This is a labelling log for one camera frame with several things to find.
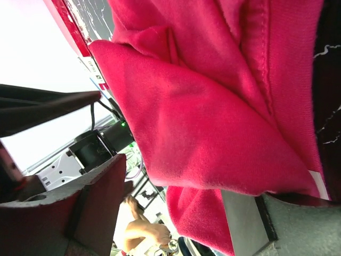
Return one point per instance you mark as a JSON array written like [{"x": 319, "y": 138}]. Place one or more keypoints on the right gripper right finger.
[{"x": 301, "y": 225}]

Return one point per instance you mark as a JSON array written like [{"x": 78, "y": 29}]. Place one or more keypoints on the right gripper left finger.
[{"x": 78, "y": 218}]

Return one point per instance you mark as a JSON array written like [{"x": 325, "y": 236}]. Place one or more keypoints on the magenta t shirt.
[{"x": 213, "y": 106}]

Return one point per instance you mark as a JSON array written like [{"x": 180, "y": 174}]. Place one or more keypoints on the person's bare hand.
[{"x": 141, "y": 228}]

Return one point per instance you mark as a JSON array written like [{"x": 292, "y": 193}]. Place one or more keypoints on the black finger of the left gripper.
[{"x": 23, "y": 108}]

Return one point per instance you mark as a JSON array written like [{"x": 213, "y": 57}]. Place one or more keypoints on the red box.
[{"x": 81, "y": 23}]

